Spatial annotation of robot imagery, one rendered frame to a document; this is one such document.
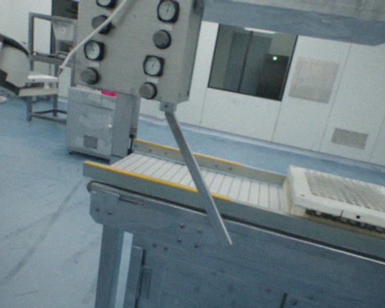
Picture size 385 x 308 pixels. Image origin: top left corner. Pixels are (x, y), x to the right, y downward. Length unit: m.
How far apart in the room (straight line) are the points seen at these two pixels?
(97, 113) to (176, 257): 2.86
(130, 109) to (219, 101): 5.01
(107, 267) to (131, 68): 0.80
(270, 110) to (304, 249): 5.28
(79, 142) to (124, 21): 3.12
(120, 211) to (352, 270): 0.50
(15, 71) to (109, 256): 0.68
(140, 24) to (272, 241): 0.50
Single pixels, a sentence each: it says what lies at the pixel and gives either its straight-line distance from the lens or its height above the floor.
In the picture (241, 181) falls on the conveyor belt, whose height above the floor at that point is 0.94.
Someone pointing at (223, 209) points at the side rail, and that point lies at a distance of 0.66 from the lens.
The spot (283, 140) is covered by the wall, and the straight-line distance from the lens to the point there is 6.00.
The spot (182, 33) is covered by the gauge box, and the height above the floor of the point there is 1.28.
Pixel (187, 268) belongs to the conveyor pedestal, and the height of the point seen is 0.75.
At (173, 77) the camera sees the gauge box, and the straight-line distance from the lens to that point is 0.60.
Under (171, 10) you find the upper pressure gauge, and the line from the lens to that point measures 0.59.
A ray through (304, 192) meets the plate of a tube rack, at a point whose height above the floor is 1.02.
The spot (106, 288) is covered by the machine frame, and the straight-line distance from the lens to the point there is 1.28.
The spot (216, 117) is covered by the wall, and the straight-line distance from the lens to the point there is 5.98.
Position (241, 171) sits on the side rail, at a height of 0.96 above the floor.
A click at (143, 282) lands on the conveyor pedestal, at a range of 0.88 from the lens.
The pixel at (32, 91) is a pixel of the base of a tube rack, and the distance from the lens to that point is 1.41.
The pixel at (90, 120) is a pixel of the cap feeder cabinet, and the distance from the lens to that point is 3.58.
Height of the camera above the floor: 1.23
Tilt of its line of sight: 16 degrees down
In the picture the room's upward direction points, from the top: 10 degrees clockwise
